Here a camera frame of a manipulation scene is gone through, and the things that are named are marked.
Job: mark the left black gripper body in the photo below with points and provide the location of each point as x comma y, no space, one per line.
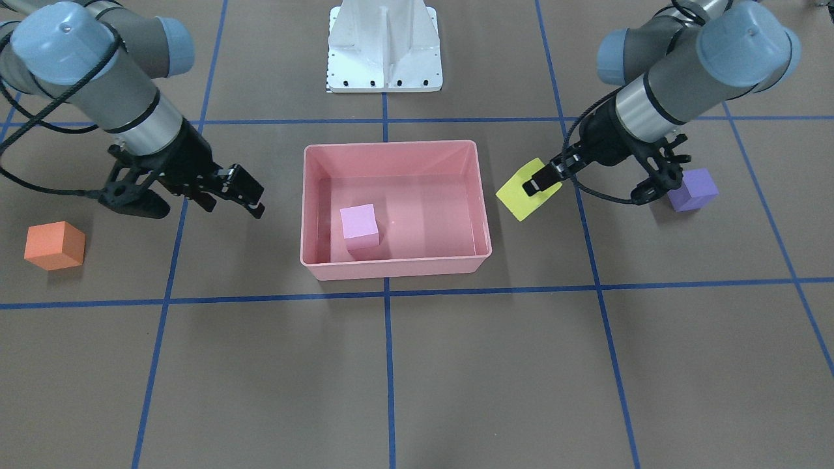
603,144

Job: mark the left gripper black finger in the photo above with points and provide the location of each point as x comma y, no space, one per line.
545,176

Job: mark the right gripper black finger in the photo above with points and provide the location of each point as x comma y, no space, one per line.
237,185

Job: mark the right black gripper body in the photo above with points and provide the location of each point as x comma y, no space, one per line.
186,160

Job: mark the yellow foam block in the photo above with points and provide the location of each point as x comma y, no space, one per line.
513,196

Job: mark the purple foam block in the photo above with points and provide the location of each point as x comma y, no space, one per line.
698,188

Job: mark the light pink foam block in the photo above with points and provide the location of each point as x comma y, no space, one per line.
359,227

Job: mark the orange foam block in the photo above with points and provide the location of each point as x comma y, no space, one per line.
55,246

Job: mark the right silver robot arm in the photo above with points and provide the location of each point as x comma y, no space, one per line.
79,66

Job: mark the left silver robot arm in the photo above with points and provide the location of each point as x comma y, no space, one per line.
689,57

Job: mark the pink plastic bin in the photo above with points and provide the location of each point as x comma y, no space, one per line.
428,201

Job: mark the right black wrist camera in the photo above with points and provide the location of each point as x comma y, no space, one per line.
127,189

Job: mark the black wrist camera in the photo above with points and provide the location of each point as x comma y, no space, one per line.
662,165
127,189

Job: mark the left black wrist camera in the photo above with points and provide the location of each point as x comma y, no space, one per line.
662,165

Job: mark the white camera stand base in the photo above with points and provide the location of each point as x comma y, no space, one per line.
383,47

